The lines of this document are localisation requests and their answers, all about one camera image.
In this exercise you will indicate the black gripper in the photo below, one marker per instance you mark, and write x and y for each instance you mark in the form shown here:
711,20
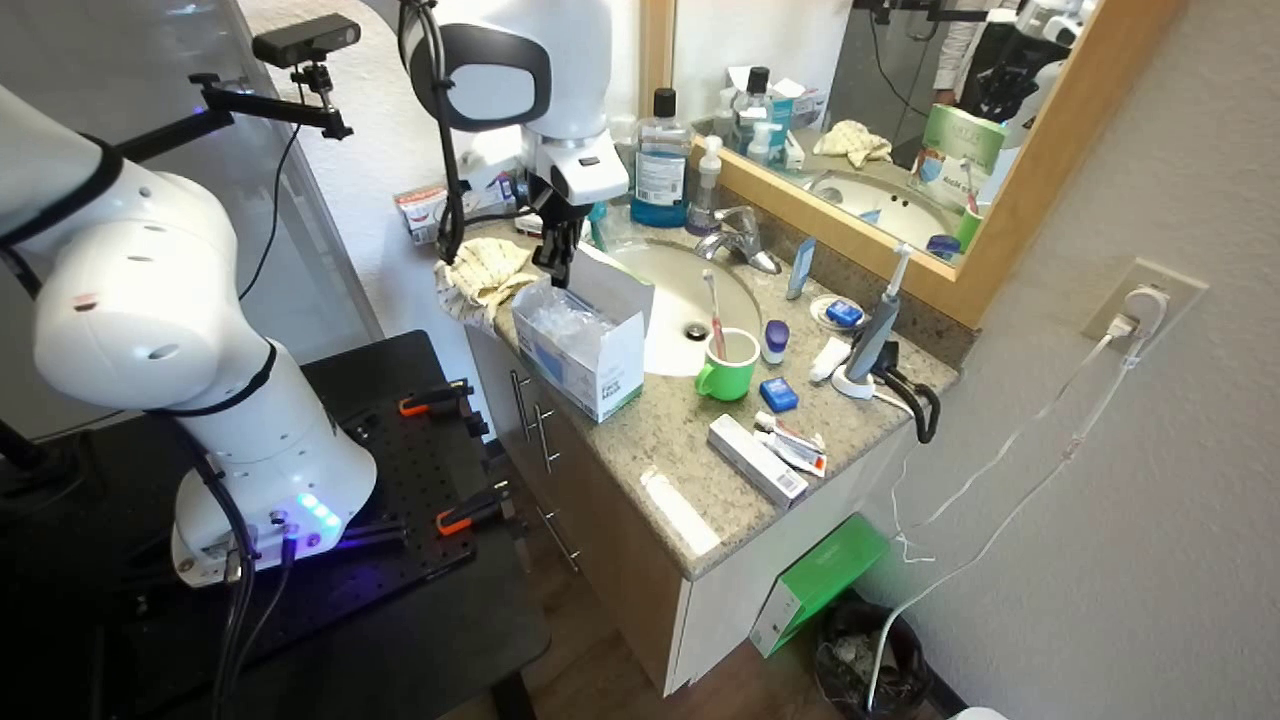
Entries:
563,217

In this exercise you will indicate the clear plastic bag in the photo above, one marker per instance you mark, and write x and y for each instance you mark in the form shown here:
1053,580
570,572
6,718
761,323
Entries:
566,323

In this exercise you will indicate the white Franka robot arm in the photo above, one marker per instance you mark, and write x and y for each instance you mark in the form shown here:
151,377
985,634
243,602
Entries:
146,294

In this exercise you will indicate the white green face mask box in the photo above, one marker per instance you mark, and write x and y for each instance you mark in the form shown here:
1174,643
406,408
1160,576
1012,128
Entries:
584,360

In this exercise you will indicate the white oval sink basin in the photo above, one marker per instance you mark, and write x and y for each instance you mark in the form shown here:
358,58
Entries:
674,300

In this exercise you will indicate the red white flat box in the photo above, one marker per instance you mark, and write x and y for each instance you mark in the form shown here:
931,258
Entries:
424,210

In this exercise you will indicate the blue floss box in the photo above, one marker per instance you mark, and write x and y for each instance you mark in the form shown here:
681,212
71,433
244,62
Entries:
779,392

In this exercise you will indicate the long white toothpaste box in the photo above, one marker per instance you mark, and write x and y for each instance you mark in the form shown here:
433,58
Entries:
758,462

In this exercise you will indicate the green cardboard box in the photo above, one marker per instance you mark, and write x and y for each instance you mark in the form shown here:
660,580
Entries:
824,572

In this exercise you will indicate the yellowish rubber glove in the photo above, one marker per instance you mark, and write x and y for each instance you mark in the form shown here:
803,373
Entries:
481,275

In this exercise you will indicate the blue mouthwash bottle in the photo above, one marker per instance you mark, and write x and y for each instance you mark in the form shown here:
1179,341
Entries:
660,164

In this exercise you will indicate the toothbrush in mug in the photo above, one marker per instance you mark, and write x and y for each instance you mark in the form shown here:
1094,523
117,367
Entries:
715,314

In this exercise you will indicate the small clear soap bottle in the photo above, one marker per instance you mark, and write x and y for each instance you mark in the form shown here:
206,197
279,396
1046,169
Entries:
704,186

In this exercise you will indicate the chrome faucet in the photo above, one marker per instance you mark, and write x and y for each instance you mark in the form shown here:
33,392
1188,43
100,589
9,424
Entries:
737,242

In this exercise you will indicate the orange black clamp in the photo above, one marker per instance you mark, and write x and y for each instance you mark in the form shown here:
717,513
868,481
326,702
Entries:
465,513
433,400

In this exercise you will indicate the green mug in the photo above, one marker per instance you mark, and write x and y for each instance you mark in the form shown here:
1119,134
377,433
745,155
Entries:
729,373

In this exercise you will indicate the blue white oval case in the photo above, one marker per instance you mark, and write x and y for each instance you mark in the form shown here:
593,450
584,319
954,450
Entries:
779,341

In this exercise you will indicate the small blue tube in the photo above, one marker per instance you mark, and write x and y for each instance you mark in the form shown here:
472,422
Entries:
803,268

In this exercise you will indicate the white paper strip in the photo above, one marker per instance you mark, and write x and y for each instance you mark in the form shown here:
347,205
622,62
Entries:
681,513

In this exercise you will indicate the small jar with blue lid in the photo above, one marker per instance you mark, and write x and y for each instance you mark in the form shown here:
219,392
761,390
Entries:
844,319

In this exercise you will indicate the red white toothpaste tube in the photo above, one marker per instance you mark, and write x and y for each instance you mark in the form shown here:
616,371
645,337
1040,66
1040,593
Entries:
797,447

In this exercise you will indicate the wood vanity cabinet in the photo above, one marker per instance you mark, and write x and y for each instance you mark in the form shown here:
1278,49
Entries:
602,563

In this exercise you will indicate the blue electric toothbrush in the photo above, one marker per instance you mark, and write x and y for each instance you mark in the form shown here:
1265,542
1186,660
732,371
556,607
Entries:
872,333

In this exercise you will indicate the black robot table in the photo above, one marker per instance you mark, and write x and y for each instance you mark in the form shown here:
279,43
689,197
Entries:
424,602

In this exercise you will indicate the black trash bin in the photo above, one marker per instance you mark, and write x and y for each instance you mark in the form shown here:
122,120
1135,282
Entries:
867,666

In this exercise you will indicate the white charger plug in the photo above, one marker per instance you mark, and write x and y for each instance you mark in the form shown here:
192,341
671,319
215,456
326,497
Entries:
1142,311

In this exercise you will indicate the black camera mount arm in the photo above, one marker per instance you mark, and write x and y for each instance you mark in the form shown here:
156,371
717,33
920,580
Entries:
265,104

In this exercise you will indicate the black camera on stand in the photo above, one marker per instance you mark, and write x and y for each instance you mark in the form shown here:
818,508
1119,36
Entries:
304,43

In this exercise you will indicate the wood framed wall mirror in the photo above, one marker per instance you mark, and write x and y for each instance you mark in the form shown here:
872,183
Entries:
1053,203

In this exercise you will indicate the white wall outlet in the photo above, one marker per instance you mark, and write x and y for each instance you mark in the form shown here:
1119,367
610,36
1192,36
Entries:
1144,305

